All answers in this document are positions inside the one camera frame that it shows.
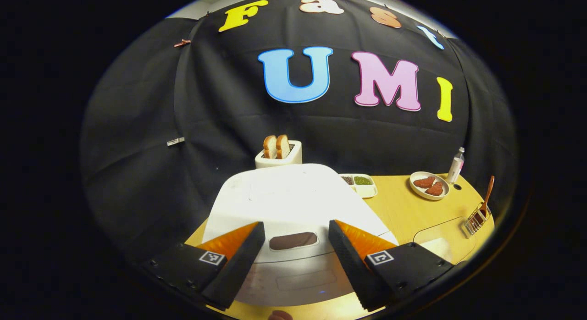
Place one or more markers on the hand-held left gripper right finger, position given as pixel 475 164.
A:
pixel 351 269

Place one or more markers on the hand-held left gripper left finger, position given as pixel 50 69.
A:
pixel 238 269

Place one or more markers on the white toaster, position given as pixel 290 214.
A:
pixel 293 155

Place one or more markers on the white round plate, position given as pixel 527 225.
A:
pixel 418 191

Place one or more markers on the black backdrop cloth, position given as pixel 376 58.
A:
pixel 146 127

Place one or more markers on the clear plastic bottle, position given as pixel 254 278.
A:
pixel 456 166

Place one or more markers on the white rice cooker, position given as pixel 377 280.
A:
pixel 284 196

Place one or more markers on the brown wooden spoon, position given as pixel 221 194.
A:
pixel 487 196

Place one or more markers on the toast bread slice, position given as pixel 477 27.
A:
pixel 270 147
pixel 283 146

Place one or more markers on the silver cloth clip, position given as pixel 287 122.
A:
pixel 175 141

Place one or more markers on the red cloth clip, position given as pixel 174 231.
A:
pixel 182 43

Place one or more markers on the clear box of rice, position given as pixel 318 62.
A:
pixel 442 242

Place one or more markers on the red meat piece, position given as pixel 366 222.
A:
pixel 434 189
pixel 424 182

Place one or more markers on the white divided condiment dish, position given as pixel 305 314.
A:
pixel 362 184

